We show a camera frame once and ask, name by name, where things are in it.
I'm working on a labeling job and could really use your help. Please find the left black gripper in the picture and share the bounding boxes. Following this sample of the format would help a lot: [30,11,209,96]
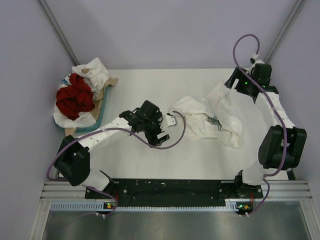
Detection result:
[142,111,169,148]

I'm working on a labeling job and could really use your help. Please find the white floral print t-shirt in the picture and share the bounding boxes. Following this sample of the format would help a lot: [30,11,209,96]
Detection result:
[172,82,243,149]

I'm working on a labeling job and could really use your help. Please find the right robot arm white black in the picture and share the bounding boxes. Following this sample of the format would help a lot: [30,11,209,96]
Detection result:
[224,61,307,198]

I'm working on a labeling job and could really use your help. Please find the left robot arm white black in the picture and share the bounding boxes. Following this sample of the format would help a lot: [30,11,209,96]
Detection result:
[53,100,177,199]

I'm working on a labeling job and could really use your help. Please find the white t-shirts in basket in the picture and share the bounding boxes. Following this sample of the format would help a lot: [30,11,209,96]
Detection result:
[53,57,110,129]

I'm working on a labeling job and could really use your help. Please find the tan cloth in basket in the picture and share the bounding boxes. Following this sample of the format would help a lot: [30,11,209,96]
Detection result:
[64,67,120,139]

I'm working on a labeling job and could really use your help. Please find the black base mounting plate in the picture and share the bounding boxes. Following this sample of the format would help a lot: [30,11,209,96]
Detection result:
[84,178,263,208]

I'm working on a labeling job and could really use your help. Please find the red t-shirt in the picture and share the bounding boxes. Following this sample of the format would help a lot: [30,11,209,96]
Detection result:
[56,73,95,121]

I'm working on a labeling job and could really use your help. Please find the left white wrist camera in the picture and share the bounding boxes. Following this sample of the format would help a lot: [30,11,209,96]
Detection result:
[164,112,178,128]

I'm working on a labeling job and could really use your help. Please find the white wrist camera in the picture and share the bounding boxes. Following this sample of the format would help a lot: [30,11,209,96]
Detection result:
[250,53,265,69]
[164,112,178,128]

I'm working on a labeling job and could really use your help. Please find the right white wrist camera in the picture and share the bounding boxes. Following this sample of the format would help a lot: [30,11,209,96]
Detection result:
[250,53,265,69]

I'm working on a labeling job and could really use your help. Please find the right aluminium frame post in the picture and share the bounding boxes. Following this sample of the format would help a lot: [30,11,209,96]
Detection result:
[263,0,307,64]

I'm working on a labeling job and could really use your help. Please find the aluminium frame post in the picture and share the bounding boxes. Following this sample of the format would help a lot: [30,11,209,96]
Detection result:
[37,0,79,66]
[263,0,307,64]

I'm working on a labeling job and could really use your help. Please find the grey slotted cable duct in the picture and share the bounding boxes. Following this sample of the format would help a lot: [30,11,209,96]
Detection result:
[50,201,252,212]

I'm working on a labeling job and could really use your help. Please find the aluminium extrusion rail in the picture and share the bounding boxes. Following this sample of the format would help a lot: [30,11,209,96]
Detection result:
[40,180,313,202]

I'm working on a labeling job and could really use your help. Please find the left aluminium frame post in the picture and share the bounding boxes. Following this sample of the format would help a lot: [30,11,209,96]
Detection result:
[37,0,79,66]

